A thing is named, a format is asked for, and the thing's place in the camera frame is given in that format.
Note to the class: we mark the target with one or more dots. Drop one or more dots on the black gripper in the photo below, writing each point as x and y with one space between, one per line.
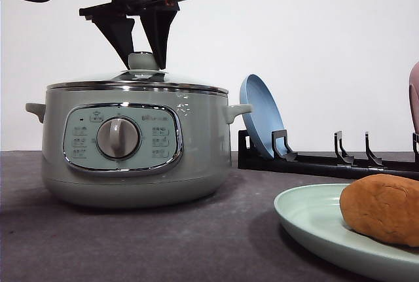
156 17

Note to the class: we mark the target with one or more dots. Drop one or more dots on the glass steamer lid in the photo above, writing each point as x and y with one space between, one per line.
144 78

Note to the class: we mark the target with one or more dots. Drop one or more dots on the green plate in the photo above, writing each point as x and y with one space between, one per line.
313 216

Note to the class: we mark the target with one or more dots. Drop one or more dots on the brown potato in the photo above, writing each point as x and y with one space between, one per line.
384 206

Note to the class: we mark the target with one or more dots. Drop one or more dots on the green electric steamer pot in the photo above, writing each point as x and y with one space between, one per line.
133 148

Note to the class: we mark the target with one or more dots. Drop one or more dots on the blue plate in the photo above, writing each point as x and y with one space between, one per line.
266 117

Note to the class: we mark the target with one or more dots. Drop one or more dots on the black plate rack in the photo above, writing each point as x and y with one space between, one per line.
282 157

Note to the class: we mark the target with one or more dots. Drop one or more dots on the pink plate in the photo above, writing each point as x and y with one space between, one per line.
414 96

